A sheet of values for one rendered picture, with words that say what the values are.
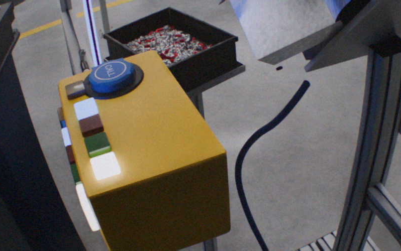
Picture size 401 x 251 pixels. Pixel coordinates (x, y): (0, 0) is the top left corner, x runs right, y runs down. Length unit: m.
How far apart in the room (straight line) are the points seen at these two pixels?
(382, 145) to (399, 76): 0.16
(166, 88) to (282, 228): 1.29
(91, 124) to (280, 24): 0.40
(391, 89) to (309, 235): 0.90
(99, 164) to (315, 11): 0.44
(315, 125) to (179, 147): 1.75
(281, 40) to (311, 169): 1.21
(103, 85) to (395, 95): 0.60
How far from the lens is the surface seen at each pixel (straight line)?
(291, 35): 0.67
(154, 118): 0.35
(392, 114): 0.87
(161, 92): 0.37
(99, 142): 0.33
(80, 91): 0.39
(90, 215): 0.33
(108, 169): 0.30
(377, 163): 0.94
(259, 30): 0.69
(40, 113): 2.40
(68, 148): 0.37
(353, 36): 0.73
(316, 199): 1.73
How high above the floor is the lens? 1.28
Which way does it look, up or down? 38 degrees down
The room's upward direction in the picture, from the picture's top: 6 degrees counter-clockwise
